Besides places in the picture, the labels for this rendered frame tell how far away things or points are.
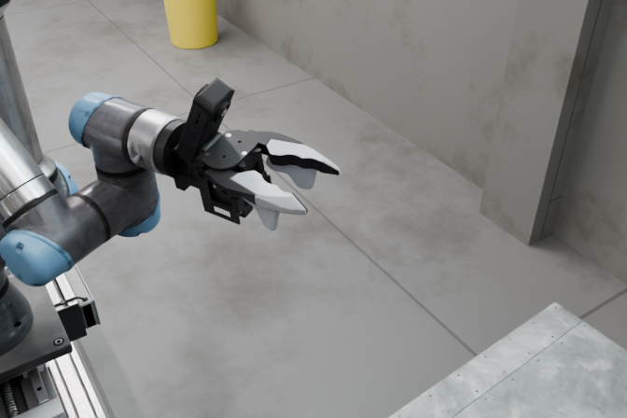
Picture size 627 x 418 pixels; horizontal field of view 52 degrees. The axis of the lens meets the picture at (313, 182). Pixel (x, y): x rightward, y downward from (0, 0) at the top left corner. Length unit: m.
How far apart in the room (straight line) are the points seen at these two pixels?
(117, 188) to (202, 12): 3.97
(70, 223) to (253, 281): 1.93
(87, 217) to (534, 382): 0.93
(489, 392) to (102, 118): 0.90
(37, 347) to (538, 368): 0.95
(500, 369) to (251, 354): 1.24
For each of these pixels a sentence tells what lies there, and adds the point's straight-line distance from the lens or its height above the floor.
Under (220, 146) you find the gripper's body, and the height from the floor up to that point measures 1.46.
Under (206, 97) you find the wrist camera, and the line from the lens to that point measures 0.69.
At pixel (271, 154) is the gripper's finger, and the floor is 1.46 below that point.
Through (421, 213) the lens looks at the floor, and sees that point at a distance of 3.11.
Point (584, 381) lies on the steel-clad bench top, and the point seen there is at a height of 0.80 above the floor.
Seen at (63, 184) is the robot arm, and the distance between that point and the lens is 1.15.
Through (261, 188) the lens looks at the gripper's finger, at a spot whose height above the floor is 1.46.
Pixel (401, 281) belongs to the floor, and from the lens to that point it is 2.73.
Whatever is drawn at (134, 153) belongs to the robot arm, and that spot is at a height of 1.43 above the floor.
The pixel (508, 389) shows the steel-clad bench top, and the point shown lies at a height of 0.80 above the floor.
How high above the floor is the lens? 1.84
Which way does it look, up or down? 34 degrees down
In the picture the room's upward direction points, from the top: straight up
